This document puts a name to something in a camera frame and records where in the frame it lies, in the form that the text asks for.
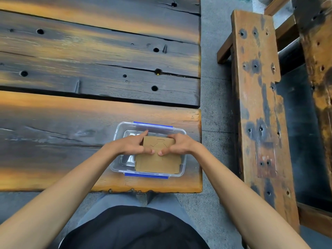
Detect person's right hand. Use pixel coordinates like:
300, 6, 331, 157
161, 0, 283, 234
158, 133, 201, 156

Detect person's left hand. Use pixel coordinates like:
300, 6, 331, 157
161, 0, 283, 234
112, 130, 156, 156

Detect brown cardboard piece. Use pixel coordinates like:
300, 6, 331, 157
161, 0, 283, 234
135, 136, 182, 174

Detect person's left forearm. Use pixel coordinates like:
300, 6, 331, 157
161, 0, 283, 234
0, 141, 118, 249

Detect person's right forearm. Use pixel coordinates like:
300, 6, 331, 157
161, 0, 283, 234
192, 143, 312, 249

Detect clear plastic container blue clips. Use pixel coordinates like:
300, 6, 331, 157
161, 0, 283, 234
109, 121, 187, 179

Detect grey trousers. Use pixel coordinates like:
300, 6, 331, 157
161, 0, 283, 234
77, 191, 199, 232

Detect black shirt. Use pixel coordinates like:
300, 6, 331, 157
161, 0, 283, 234
59, 205, 210, 249

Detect weathered wooden bench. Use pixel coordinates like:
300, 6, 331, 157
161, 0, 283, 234
216, 0, 332, 239

